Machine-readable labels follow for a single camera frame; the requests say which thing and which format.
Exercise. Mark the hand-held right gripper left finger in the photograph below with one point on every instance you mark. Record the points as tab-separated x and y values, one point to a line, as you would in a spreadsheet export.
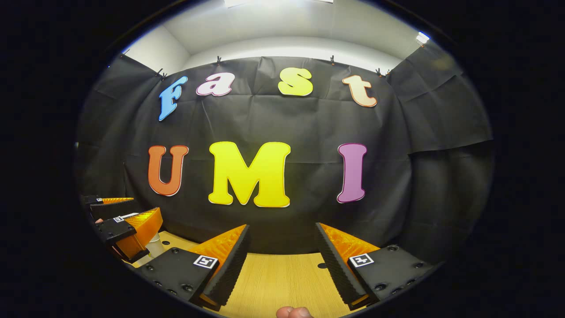
234	265

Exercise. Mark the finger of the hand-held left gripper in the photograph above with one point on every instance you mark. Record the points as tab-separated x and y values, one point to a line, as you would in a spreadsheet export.
114	229
110	210

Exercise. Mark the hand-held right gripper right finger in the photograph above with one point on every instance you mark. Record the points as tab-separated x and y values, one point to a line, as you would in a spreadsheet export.
337	265

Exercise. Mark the black backdrop cloth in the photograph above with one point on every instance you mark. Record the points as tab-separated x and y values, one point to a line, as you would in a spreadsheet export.
309	123

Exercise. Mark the white desktop garbage bin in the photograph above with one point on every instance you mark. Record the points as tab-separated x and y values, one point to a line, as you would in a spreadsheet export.
154	246

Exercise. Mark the wooden desktop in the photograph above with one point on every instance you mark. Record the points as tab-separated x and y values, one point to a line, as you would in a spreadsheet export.
282	278

